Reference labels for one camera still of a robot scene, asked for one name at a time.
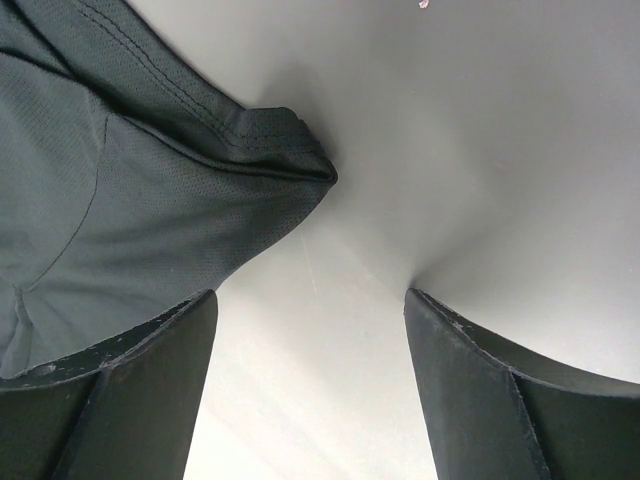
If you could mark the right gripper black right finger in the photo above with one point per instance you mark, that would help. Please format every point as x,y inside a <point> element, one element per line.
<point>497,410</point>

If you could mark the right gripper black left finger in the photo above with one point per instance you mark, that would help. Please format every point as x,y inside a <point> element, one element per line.
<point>122,409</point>

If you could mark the black t shirt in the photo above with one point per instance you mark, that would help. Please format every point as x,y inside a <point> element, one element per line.
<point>128,182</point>

